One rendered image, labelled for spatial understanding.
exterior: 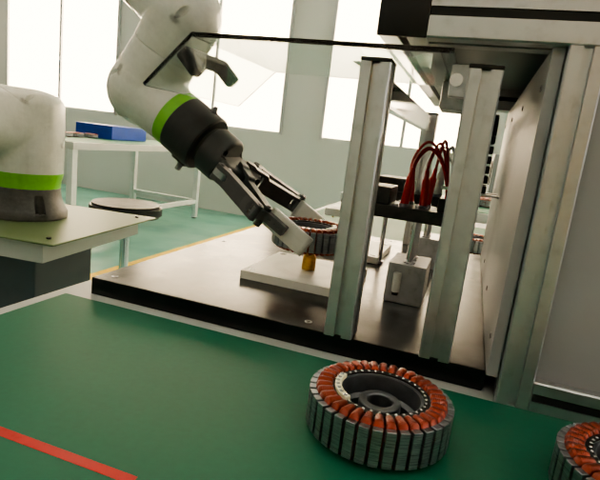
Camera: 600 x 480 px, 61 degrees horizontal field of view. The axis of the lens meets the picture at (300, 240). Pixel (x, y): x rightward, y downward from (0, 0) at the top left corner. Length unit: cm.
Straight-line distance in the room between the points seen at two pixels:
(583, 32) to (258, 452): 41
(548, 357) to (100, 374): 40
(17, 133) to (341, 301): 73
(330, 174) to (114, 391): 525
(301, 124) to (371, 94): 522
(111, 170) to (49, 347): 645
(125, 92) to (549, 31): 57
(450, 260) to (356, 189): 12
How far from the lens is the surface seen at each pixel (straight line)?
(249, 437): 41
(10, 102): 109
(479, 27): 50
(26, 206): 112
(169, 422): 42
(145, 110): 81
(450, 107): 68
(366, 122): 52
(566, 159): 50
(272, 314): 59
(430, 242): 92
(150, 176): 662
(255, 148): 593
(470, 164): 51
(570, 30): 50
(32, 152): 111
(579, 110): 50
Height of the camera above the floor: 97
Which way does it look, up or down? 11 degrees down
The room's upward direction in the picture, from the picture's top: 7 degrees clockwise
